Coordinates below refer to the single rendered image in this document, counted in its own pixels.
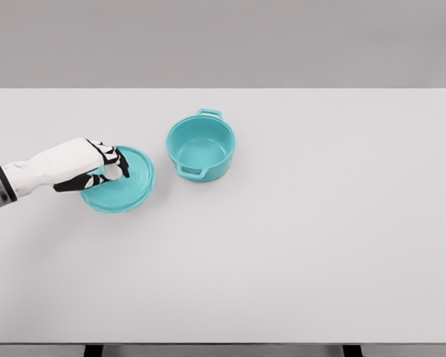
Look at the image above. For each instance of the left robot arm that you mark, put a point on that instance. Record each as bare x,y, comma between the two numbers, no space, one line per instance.
18,175

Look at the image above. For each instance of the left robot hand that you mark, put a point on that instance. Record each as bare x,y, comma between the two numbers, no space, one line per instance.
72,158

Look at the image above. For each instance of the teal pot lid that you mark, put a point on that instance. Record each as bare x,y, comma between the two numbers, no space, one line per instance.
128,193

